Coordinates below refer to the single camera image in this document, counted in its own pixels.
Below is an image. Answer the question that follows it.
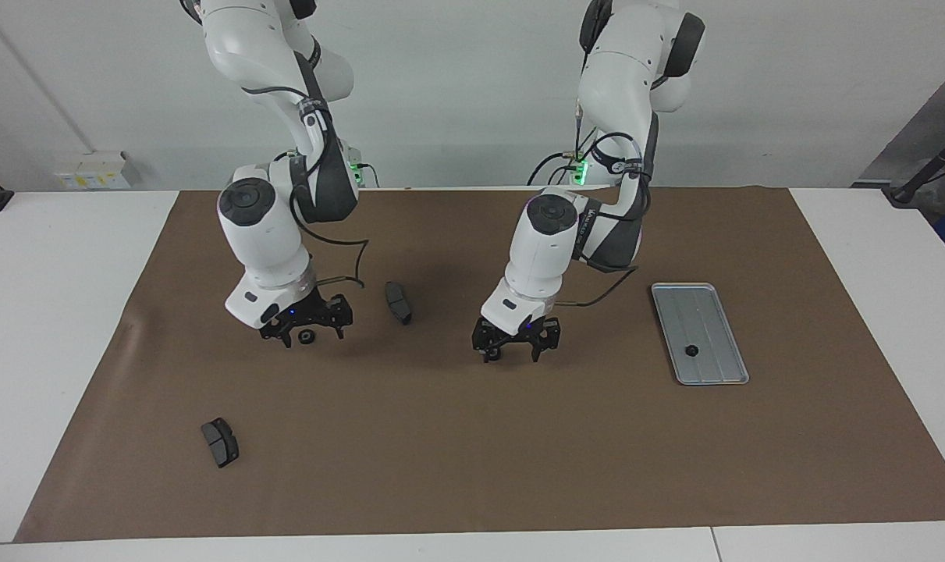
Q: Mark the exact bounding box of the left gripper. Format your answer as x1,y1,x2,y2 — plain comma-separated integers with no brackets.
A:
471,312,562,365

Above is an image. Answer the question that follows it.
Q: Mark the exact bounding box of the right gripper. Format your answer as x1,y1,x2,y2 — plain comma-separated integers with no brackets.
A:
258,289,355,349

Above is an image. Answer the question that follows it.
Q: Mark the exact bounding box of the silver metal tray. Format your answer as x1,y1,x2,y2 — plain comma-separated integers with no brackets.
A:
650,283,751,386

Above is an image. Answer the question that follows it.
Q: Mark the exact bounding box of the dark grey brake pad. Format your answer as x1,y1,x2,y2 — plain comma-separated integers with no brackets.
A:
384,281,414,326
201,418,240,469

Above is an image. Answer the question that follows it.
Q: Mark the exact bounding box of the black cable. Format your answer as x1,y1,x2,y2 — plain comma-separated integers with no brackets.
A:
288,205,371,291
527,151,590,187
558,260,639,307

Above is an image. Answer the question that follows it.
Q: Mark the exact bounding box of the white wall socket box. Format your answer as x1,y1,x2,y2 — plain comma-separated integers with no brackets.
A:
54,151,142,191

